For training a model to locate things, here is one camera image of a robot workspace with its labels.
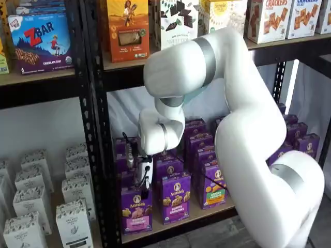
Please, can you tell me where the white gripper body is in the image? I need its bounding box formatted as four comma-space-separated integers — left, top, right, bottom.
138, 154, 154, 187

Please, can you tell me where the purple Annie's box pink patch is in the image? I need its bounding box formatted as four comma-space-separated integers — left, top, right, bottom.
121, 185, 153, 235

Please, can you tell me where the purple Annie's box violet patch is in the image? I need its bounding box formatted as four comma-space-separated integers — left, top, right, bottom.
160, 172, 191, 225

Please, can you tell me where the white Organic Pantry box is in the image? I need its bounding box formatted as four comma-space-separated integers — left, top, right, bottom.
14, 167, 54, 193
64, 157, 92, 180
3, 211, 49, 248
65, 143, 89, 162
61, 175, 97, 222
0, 158, 11, 179
20, 149, 50, 171
12, 185, 52, 235
0, 178, 13, 220
56, 200, 94, 248

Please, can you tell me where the purple Annie's box green patch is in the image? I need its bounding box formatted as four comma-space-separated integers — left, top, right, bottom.
201, 159, 230, 210

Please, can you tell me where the orange box with woman picture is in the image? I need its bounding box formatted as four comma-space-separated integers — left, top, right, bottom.
106, 0, 150, 64

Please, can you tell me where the purple Annie's box brown patch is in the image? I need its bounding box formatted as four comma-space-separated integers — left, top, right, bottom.
267, 141, 294, 166

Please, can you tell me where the Simple Mills sweet thins box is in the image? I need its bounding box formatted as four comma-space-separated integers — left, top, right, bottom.
155, 0, 199, 52

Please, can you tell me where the blue Z Bar box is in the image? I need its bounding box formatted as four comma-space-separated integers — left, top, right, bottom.
7, 12, 74, 75

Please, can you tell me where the Simple Mills bar box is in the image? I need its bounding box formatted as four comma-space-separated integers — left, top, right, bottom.
198, 0, 248, 36

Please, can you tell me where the blue flat snack box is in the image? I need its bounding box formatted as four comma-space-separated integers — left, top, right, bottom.
15, 0, 66, 16

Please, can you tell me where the crackers sea salt box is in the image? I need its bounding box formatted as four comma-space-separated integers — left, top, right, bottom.
285, 0, 323, 40

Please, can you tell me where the white cracker box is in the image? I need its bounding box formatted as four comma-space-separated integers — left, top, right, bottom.
315, 0, 331, 35

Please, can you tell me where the white backdrop sheet teal logo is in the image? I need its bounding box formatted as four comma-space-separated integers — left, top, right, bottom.
107, 60, 323, 145

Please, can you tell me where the black metal shelving rack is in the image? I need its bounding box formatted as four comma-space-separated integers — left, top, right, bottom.
82, 0, 331, 248
0, 0, 103, 248

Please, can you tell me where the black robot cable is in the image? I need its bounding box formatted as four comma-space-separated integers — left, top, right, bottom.
122, 131, 230, 192

